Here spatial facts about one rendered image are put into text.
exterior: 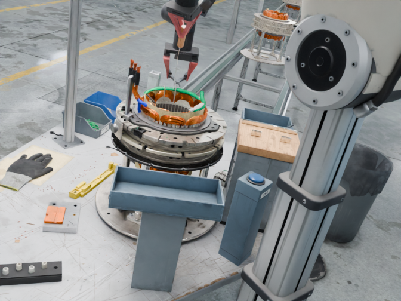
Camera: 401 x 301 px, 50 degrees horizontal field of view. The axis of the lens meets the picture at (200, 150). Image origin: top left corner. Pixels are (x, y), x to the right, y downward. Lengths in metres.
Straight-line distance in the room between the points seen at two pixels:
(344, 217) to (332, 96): 2.12
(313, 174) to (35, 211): 0.82
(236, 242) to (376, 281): 1.66
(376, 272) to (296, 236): 1.96
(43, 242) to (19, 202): 0.20
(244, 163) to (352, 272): 1.60
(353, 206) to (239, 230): 1.64
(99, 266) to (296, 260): 0.51
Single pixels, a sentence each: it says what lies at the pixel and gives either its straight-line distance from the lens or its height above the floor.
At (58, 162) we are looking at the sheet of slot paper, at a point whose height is 0.78.
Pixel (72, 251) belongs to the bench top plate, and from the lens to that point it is 1.20.
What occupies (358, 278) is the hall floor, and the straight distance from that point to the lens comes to 2.72.
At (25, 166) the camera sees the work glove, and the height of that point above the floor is 0.80.
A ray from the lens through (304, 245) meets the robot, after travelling 0.91.
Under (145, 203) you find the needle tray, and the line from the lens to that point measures 0.93.
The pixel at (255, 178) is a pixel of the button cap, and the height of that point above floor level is 1.04.
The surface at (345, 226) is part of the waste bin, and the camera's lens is 2.84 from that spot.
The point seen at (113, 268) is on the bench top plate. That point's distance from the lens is 1.16.
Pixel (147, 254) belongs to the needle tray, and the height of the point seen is 0.89.
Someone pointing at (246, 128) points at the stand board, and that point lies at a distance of 1.35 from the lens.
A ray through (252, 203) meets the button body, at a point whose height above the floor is 0.99.
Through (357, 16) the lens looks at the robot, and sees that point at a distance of 0.69.
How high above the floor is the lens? 1.58
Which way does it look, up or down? 27 degrees down
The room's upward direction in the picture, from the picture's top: 12 degrees clockwise
